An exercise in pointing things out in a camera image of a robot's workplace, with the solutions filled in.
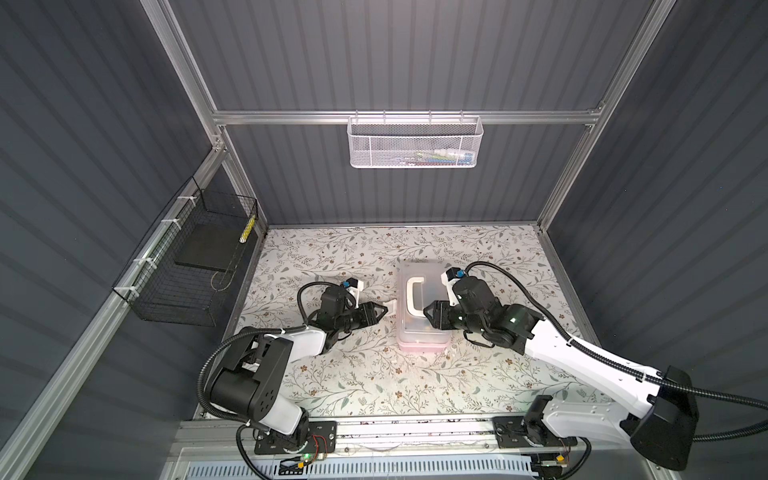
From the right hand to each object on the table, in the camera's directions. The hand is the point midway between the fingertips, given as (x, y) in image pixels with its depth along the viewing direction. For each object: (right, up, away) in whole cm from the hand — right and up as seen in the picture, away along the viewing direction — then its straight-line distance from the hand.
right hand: (431, 313), depth 77 cm
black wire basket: (-62, +11, -4) cm, 63 cm away
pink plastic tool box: (-2, +6, +12) cm, 14 cm away
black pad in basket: (-58, +17, +1) cm, 60 cm away
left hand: (-13, -2, +12) cm, 18 cm away
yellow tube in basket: (-50, +22, +5) cm, 55 cm away
